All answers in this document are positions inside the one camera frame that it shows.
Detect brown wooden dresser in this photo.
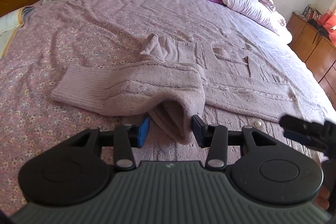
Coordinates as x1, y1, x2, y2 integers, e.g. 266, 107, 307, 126
287, 13, 335, 106

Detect pink cable-knit cardigan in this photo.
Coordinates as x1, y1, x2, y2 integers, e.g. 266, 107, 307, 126
51, 35, 328, 161

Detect white illustrated booklet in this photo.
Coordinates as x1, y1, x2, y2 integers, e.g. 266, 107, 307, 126
0, 6, 34, 58

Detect books on dresser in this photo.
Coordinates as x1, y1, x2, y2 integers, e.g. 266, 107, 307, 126
302, 5, 322, 21

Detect black bag on dresser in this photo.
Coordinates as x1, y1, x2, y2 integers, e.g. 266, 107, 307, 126
307, 19, 329, 38

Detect orange red curtain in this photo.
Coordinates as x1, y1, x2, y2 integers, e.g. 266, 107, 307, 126
318, 0, 336, 45

